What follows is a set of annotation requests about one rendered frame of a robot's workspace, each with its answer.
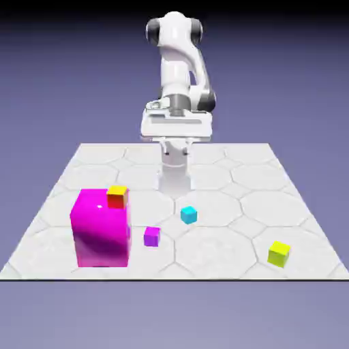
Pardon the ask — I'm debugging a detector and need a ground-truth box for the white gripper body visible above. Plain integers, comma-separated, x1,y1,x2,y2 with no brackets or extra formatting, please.
140,108,214,143

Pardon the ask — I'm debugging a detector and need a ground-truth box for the small cyan cube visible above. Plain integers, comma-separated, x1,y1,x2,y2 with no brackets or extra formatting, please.
180,205,198,225

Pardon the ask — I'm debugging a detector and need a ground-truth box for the small orange cube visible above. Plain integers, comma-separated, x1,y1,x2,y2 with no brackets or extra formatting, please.
106,185,130,210

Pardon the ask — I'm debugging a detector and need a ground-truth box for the small purple cube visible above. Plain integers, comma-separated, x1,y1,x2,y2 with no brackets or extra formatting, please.
143,226,161,248

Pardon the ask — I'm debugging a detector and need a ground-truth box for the small yellow cube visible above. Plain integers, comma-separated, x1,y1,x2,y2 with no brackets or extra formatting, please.
267,240,292,268

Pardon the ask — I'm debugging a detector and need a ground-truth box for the large magenta box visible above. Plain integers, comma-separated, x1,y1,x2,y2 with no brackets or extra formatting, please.
70,188,132,269

